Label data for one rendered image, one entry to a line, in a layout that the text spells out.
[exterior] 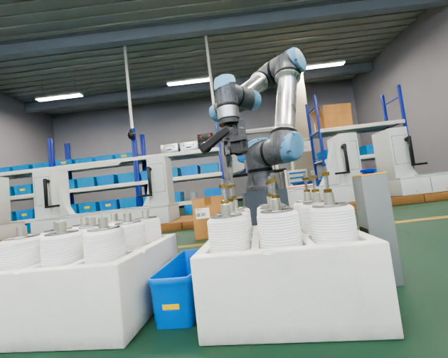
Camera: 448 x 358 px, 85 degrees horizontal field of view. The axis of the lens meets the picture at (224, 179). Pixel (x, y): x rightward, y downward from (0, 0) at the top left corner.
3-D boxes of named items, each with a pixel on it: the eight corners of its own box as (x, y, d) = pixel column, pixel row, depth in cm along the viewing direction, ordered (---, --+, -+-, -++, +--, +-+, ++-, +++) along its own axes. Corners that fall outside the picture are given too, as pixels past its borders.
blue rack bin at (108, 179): (107, 186, 569) (107, 177, 570) (124, 185, 569) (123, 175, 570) (96, 185, 519) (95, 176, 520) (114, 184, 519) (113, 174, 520)
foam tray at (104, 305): (85, 288, 96) (81, 242, 97) (180, 281, 91) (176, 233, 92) (-31, 354, 57) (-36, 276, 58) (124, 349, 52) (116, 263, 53)
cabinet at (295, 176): (285, 199, 637) (281, 172, 641) (303, 197, 636) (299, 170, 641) (291, 199, 580) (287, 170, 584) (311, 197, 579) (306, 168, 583)
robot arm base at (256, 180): (244, 192, 119) (242, 172, 120) (275, 189, 119) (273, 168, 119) (247, 192, 104) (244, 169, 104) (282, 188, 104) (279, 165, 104)
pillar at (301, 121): (294, 197, 714) (276, 64, 739) (312, 194, 714) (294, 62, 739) (299, 197, 658) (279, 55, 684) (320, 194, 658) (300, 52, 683)
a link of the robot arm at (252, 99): (240, 98, 100) (220, 93, 93) (262, 87, 92) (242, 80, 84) (242, 116, 100) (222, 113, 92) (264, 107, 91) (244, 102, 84)
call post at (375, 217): (366, 278, 74) (350, 177, 76) (390, 276, 73) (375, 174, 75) (377, 288, 67) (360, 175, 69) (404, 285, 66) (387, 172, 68)
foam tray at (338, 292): (224, 278, 88) (218, 229, 90) (336, 270, 83) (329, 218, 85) (198, 346, 50) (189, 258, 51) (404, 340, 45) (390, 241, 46)
